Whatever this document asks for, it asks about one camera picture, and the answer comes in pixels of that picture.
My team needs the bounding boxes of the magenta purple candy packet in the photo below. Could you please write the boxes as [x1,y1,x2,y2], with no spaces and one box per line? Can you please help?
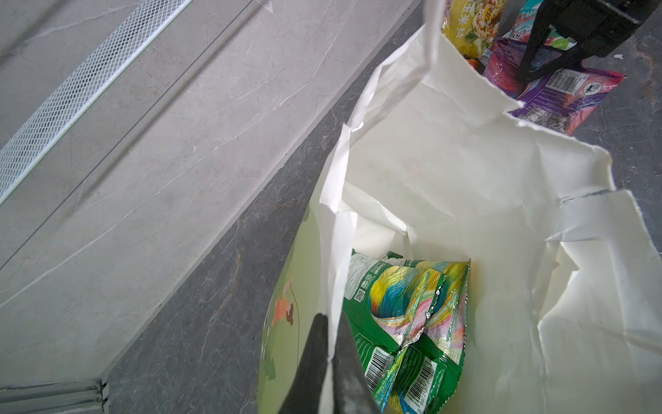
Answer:
[479,40,626,136]

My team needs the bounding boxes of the floral white paper bag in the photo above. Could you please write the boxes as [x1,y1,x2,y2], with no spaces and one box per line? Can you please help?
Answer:
[257,1,661,413]

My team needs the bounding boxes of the teal mint candy packet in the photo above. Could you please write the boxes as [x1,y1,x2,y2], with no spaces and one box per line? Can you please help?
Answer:
[503,0,578,52]

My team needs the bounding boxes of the green yellow striped candy packet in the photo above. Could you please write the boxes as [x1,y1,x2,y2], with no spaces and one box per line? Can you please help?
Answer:
[343,252,443,410]

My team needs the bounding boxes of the yellow snack packet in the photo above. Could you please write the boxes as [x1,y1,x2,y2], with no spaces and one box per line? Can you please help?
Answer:
[441,0,507,59]

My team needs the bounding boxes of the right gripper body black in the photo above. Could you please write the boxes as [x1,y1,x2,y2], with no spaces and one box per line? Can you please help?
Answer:
[537,0,661,59]

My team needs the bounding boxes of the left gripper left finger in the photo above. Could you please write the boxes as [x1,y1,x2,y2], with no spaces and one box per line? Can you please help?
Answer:
[279,313,329,414]

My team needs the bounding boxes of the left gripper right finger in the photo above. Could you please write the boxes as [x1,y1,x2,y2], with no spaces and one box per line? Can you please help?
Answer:
[332,317,380,414]

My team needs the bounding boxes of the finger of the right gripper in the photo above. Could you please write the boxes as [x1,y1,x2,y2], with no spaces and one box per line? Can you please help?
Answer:
[519,15,553,84]

